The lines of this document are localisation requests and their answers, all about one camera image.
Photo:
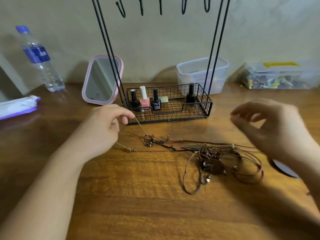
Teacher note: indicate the person's left forearm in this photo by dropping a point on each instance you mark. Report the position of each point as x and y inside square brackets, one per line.
[42, 197]

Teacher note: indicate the person's right hand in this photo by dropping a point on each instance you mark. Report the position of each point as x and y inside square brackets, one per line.
[282, 137]

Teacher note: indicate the pink nail polish bottle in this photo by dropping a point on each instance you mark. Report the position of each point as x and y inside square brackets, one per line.
[144, 102]

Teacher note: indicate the small gold glitter pot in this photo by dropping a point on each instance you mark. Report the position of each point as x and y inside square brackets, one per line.
[164, 99]

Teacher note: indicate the white purple wet wipes pack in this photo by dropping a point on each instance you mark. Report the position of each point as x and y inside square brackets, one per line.
[17, 107]

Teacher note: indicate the person's left hand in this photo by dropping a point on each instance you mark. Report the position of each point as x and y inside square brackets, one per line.
[97, 132]

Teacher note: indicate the clear plastic food container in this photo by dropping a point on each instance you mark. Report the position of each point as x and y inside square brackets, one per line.
[220, 86]
[192, 69]

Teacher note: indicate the pink framed mirror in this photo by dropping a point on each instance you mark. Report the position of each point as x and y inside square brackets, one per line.
[98, 82]

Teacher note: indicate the black labelled nail polish bottle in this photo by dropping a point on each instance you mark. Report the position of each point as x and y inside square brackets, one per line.
[156, 104]

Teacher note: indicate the clear water bottle blue cap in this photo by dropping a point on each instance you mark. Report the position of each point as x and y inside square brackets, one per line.
[37, 54]

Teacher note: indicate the white shelf unit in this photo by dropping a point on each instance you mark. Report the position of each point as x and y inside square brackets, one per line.
[10, 74]

